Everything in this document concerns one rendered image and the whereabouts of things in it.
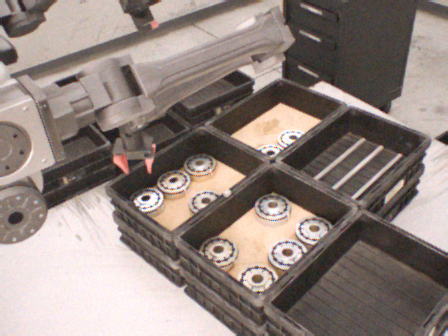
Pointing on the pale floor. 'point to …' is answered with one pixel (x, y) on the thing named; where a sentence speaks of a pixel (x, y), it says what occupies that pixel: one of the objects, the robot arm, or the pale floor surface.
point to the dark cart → (350, 46)
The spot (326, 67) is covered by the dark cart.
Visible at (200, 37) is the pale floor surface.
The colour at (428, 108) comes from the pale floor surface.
